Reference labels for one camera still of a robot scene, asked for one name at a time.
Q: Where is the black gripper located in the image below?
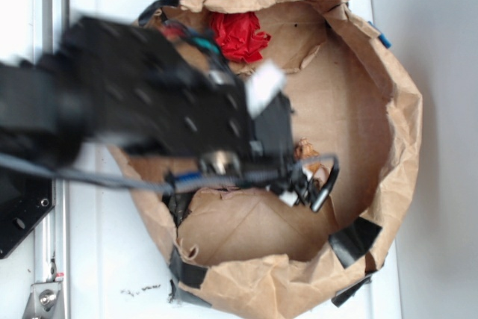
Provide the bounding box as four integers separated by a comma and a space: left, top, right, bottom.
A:
60, 17, 294, 170

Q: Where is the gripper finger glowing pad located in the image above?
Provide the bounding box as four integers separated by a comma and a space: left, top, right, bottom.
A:
264, 166, 313, 207

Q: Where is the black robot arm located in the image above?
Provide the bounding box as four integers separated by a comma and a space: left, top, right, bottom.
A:
1, 17, 313, 204

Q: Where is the orange plastic seashell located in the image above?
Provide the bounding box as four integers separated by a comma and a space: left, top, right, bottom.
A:
294, 137, 329, 187

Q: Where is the brown paper bag basin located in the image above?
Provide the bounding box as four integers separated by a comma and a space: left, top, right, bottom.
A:
114, 0, 422, 318

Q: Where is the red crumpled tissue paper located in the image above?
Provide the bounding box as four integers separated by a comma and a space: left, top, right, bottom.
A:
210, 12, 272, 64

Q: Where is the white plastic board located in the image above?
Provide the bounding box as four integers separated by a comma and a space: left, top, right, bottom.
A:
65, 0, 408, 319

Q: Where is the grey cable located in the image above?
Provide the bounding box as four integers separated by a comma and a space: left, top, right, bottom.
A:
0, 152, 340, 212

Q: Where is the aluminium rail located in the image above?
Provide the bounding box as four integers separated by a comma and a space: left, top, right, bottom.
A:
21, 0, 72, 319

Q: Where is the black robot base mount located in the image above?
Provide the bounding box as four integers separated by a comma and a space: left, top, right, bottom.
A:
0, 169, 55, 259

